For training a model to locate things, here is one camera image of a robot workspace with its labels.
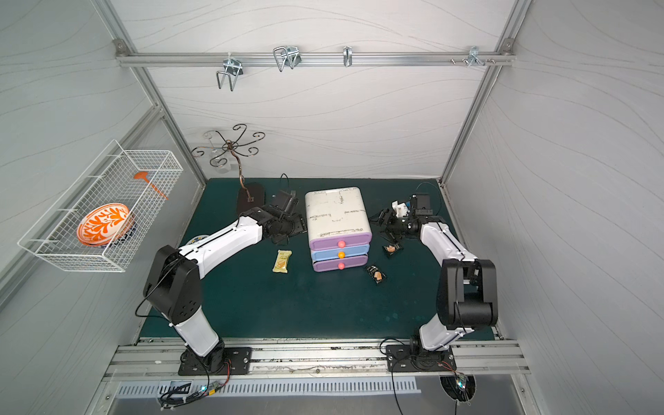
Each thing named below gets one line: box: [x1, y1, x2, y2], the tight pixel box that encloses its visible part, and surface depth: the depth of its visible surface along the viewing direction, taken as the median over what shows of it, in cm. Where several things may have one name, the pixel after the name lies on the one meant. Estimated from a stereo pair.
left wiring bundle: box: [159, 371, 222, 412], surface depth 69 cm
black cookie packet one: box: [382, 242, 404, 261], surface depth 98 cm
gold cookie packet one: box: [272, 249, 293, 275], surface depth 95 cm
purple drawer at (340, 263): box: [312, 255, 370, 273], surface depth 90 cm
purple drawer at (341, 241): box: [308, 231, 373, 251], surface depth 79 cm
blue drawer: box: [312, 243, 371, 262], surface depth 86 cm
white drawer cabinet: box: [305, 186, 373, 242], surface depth 84 cm
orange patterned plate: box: [76, 203, 133, 247], surface depth 64 cm
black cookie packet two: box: [366, 264, 388, 285], surface depth 92 cm
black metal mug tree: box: [191, 123, 266, 213], surface depth 93 cm
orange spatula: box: [133, 171, 170, 200], surface depth 80 cm
